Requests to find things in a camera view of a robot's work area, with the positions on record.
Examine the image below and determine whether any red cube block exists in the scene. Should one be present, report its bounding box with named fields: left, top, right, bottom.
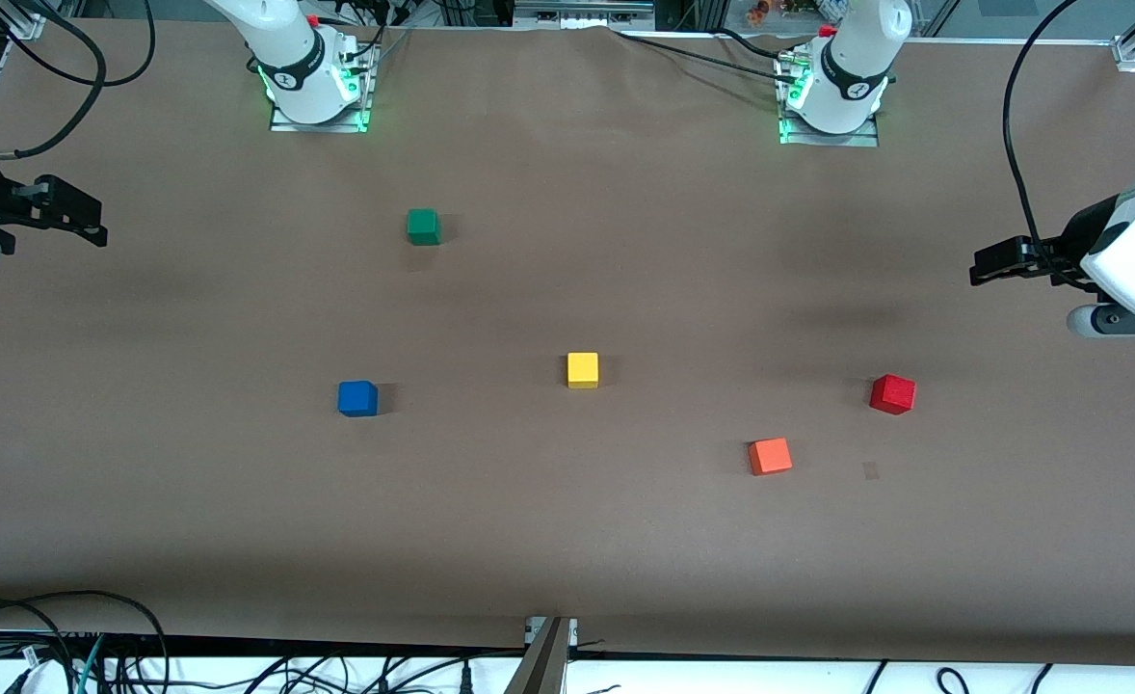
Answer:
left=869, top=374, right=917, bottom=416

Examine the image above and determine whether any blue cube block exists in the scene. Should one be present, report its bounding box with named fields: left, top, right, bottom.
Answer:
left=337, top=380, right=380, bottom=418

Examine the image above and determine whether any orange cube block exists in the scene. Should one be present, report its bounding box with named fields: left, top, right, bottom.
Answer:
left=748, top=437, right=794, bottom=477

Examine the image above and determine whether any brown paper table cover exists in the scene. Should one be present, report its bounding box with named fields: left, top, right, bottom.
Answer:
left=0, top=19, right=1135, bottom=668

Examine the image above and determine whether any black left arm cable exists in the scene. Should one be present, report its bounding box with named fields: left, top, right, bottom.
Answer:
left=1003, top=0, right=1089, bottom=290

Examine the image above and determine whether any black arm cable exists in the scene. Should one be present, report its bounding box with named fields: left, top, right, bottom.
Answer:
left=1003, top=0, right=1089, bottom=290
left=0, top=0, right=157, bottom=160

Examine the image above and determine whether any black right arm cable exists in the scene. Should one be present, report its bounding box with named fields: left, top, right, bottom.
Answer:
left=0, top=0, right=157, bottom=160

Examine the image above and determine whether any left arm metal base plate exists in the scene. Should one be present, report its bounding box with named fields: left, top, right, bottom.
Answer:
left=777, top=53, right=880, bottom=148

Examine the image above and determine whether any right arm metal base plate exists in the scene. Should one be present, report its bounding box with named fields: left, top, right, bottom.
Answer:
left=269, top=39, right=374, bottom=134

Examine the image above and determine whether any short black base cable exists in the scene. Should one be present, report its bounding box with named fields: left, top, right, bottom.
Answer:
left=712, top=27, right=805, bottom=61

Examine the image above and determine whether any black cable at right base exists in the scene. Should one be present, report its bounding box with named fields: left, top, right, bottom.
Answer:
left=322, top=0, right=409, bottom=68

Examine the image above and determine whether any long black base cable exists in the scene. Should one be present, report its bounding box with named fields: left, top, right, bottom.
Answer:
left=611, top=29, right=800, bottom=86

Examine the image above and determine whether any looping black floor cable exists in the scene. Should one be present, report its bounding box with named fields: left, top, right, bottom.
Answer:
left=0, top=590, right=172, bottom=694

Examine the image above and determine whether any green floor cable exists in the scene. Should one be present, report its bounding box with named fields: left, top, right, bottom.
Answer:
left=74, top=636, right=108, bottom=694

